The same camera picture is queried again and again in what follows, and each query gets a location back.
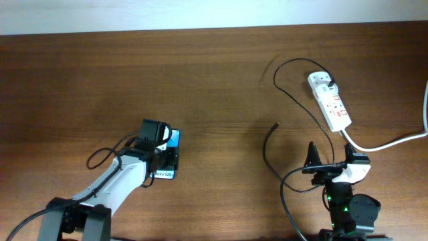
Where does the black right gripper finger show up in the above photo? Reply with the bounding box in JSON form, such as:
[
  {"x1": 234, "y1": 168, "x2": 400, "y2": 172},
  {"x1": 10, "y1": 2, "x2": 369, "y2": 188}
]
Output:
[
  {"x1": 344, "y1": 143, "x2": 356, "y2": 163},
  {"x1": 304, "y1": 141, "x2": 322, "y2": 167}
]

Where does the blue Galaxy smartphone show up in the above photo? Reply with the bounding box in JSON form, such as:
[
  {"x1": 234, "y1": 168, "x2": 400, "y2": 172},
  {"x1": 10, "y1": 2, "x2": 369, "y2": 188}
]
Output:
[{"x1": 150, "y1": 129, "x2": 181, "y2": 180}]

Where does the black USB charging cable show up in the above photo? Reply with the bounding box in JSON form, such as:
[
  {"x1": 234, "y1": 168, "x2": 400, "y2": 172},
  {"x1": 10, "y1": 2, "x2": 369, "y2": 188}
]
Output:
[{"x1": 262, "y1": 58, "x2": 336, "y2": 193}]

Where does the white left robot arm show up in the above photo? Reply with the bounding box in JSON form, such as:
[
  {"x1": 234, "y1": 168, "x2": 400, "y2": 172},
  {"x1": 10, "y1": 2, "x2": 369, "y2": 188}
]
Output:
[{"x1": 37, "y1": 147, "x2": 179, "y2": 241}]

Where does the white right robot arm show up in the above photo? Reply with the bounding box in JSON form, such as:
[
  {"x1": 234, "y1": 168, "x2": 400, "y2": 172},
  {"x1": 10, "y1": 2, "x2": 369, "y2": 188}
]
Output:
[{"x1": 302, "y1": 142, "x2": 381, "y2": 240}]

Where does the white USB charger plug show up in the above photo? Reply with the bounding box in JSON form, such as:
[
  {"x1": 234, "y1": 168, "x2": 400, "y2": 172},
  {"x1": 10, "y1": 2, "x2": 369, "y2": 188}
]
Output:
[{"x1": 315, "y1": 84, "x2": 338, "y2": 100}]

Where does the white power strip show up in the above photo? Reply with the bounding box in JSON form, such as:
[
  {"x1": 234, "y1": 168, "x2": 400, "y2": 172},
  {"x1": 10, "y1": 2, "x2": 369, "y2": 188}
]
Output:
[{"x1": 308, "y1": 72, "x2": 352, "y2": 132}]

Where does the white power strip cord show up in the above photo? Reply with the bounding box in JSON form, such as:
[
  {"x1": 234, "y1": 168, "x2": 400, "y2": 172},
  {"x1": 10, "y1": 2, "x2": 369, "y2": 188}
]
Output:
[{"x1": 339, "y1": 80, "x2": 428, "y2": 153}]

